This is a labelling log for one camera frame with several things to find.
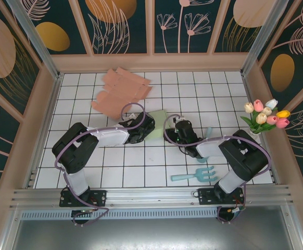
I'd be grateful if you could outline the light green sheet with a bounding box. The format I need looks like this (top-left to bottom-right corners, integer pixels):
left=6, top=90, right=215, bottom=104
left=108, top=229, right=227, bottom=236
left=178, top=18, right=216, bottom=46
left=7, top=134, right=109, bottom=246
left=145, top=109, right=168, bottom=141

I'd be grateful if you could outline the pink paper box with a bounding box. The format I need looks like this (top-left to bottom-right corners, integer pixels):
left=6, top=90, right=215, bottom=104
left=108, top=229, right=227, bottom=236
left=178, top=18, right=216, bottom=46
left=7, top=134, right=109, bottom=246
left=91, top=67, right=153, bottom=121

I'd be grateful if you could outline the light blue toy trowel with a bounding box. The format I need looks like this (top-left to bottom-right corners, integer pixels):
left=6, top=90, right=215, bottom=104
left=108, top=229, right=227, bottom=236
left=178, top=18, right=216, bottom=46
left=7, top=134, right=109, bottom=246
left=197, top=127, right=213, bottom=164

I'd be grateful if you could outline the light blue toy rake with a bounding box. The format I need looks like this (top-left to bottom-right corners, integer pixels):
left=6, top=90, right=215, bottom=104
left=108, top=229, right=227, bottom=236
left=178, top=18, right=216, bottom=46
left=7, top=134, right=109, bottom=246
left=170, top=166, right=218, bottom=183

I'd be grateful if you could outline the artificial tulip bouquet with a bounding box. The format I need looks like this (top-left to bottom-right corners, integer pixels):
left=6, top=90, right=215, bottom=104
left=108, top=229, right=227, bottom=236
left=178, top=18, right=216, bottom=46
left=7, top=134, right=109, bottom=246
left=240, top=98, right=292, bottom=135

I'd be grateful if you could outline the feather and orange circle panel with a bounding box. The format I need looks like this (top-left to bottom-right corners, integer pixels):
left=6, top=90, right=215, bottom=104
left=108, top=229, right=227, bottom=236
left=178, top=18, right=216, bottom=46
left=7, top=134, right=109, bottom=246
left=78, top=0, right=152, bottom=55

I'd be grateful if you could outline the beige oval gold line panel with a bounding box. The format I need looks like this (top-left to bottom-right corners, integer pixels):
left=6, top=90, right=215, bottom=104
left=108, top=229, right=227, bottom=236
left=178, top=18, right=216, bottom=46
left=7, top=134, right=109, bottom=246
left=212, top=0, right=264, bottom=54

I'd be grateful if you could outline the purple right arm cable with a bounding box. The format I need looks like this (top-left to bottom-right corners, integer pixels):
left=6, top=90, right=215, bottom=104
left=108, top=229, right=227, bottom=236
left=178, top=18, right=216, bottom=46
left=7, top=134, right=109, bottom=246
left=163, top=114, right=272, bottom=224

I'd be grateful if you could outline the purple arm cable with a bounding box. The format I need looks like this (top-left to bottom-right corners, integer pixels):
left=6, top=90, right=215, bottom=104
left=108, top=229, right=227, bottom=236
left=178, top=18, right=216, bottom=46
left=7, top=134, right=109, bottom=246
left=54, top=103, right=146, bottom=227
left=163, top=114, right=272, bottom=224

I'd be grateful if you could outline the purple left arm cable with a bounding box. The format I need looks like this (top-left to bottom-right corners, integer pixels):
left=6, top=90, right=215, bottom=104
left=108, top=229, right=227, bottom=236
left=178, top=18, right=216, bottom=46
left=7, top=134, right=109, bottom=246
left=54, top=103, right=146, bottom=227

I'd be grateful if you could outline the aluminium mounting rail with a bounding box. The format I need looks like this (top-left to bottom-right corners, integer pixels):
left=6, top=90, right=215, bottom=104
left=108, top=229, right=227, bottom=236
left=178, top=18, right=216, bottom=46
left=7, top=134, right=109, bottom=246
left=9, top=184, right=294, bottom=209

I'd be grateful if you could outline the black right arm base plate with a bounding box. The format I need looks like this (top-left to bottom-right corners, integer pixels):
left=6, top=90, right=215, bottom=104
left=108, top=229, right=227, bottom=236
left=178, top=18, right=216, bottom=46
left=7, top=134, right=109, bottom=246
left=197, top=187, right=246, bottom=205

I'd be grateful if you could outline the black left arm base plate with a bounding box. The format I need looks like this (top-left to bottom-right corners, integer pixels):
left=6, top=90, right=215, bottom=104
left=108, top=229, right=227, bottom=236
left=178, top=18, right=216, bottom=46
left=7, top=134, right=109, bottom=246
left=59, top=190, right=107, bottom=208

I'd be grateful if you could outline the slotted grey cable duct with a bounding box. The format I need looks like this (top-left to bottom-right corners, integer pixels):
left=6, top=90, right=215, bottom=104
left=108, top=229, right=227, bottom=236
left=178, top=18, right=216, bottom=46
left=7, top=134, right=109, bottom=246
left=20, top=210, right=220, bottom=221

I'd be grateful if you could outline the pink flower outline wall panel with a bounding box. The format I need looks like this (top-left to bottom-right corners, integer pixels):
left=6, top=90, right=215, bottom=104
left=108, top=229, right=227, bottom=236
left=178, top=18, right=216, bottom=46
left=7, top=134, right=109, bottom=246
left=151, top=0, right=214, bottom=55

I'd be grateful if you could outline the orange oval feather wall panel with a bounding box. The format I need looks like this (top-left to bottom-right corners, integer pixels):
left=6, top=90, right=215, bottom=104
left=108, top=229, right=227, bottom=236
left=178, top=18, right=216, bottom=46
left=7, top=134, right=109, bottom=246
left=257, top=0, right=303, bottom=107

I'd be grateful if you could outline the aluminium corner post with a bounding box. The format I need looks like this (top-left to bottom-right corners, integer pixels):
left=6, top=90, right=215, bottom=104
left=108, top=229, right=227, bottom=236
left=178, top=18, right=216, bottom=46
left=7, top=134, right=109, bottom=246
left=241, top=0, right=290, bottom=77
left=5, top=0, right=64, bottom=80

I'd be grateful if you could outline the gold oval wall panel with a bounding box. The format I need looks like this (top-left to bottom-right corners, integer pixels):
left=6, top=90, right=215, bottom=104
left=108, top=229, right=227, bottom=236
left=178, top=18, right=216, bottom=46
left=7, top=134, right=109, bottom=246
left=10, top=0, right=94, bottom=55

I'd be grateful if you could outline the large beige oval wall panel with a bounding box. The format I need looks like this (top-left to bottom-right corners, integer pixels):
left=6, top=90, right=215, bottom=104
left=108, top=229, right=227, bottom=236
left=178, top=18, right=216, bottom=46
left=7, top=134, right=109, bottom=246
left=0, top=0, right=42, bottom=118

